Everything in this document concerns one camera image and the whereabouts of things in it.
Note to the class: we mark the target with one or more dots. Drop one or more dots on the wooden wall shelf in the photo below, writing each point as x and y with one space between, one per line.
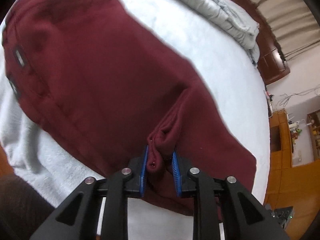
314 128

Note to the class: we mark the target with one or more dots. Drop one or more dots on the white fleece bed sheet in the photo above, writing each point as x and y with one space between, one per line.
45 173

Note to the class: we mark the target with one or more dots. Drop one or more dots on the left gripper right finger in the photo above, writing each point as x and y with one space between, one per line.
184 186

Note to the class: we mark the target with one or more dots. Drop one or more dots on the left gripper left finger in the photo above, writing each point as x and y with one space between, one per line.
137 184

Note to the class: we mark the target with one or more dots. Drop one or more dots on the maroon pants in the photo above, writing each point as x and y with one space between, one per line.
106 89

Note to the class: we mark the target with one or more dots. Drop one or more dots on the orange wooden cabinet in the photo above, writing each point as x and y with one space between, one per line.
288 185

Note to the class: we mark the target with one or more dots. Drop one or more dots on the grey folded quilt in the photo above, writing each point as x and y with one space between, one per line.
233 19

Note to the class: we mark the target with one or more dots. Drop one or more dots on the dark wooden headboard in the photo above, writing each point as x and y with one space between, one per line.
272 64

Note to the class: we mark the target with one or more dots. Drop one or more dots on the beige curtain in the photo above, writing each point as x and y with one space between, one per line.
292 23

